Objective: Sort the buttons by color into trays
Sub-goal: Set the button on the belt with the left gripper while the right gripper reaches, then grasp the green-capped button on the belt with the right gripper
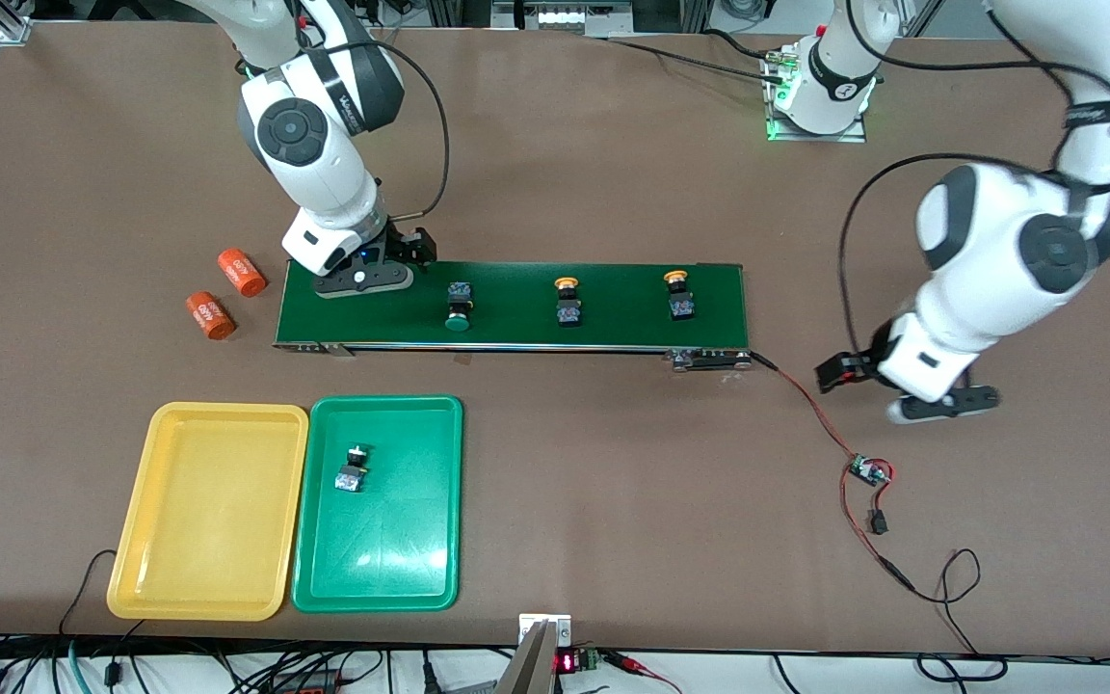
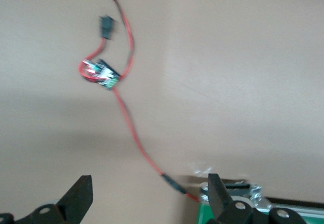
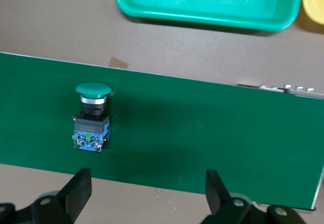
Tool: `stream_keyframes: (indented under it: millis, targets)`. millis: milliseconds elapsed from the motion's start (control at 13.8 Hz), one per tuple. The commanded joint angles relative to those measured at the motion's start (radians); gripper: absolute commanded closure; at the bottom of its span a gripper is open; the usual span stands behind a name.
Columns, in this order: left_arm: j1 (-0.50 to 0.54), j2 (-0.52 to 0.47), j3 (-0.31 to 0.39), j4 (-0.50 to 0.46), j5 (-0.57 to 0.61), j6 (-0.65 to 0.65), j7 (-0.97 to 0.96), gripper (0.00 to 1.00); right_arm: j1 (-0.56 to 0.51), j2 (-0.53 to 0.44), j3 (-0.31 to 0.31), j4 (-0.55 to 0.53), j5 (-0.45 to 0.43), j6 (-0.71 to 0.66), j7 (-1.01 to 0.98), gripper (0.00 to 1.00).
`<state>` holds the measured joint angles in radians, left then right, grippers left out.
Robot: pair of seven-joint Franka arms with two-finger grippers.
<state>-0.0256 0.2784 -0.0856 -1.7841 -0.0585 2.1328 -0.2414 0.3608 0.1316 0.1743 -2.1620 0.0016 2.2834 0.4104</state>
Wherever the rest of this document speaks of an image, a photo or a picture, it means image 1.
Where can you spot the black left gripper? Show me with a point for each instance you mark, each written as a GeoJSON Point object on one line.
{"type": "Point", "coordinates": [856, 367]}

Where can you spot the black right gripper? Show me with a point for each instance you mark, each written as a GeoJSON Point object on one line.
{"type": "Point", "coordinates": [406, 246]}

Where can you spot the green push button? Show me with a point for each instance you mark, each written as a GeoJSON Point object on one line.
{"type": "Point", "coordinates": [460, 306]}
{"type": "Point", "coordinates": [352, 474]}

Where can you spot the yellow push button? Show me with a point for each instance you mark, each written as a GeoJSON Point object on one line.
{"type": "Point", "coordinates": [680, 304]}
{"type": "Point", "coordinates": [568, 306]}

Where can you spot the orange cylinder battery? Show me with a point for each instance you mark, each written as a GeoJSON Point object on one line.
{"type": "Point", "coordinates": [242, 273]}
{"type": "Point", "coordinates": [210, 316]}

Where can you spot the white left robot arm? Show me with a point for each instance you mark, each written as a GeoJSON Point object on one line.
{"type": "Point", "coordinates": [989, 289]}

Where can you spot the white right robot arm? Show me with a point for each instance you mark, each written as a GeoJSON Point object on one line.
{"type": "Point", "coordinates": [300, 135]}

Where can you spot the small green circuit board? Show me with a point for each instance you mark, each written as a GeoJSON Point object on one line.
{"type": "Point", "coordinates": [868, 469]}

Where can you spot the green conveyor belt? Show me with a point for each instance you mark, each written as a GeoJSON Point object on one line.
{"type": "Point", "coordinates": [613, 328]}

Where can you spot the grey light box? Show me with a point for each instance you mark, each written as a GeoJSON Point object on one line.
{"type": "Point", "coordinates": [563, 14]}

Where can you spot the green plastic tray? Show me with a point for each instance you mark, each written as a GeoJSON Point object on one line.
{"type": "Point", "coordinates": [391, 549]}

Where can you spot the yellow plastic tray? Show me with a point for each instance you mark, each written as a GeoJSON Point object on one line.
{"type": "Point", "coordinates": [208, 511]}

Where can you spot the red clip lead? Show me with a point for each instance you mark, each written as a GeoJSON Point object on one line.
{"type": "Point", "coordinates": [637, 665]}

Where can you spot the red digit display module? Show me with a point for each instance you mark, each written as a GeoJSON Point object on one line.
{"type": "Point", "coordinates": [569, 661]}

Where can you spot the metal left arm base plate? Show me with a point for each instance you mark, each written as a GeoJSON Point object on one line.
{"type": "Point", "coordinates": [810, 137]}

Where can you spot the silver mounting bracket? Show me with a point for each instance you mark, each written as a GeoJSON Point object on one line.
{"type": "Point", "coordinates": [560, 628]}

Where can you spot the aluminium profile rail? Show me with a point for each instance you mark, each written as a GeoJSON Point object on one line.
{"type": "Point", "coordinates": [11, 27]}

